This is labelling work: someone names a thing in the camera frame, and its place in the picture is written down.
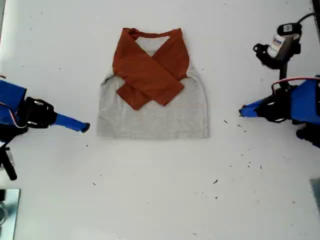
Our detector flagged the steel plate with black clamp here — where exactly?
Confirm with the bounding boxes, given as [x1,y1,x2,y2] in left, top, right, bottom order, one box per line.
[0,188,21,240]

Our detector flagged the black camera stalk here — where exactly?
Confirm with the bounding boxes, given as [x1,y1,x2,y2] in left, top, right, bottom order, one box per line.
[252,42,301,91]

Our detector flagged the red white servo wire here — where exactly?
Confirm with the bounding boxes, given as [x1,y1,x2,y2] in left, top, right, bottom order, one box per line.
[0,101,29,130]
[271,76,320,96]

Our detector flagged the grey t shirt rust sleeves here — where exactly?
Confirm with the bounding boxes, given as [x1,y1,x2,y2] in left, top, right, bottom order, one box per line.
[96,27,212,140]

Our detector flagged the black camera cable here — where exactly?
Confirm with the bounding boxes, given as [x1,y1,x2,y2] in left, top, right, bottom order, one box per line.
[296,11,316,26]

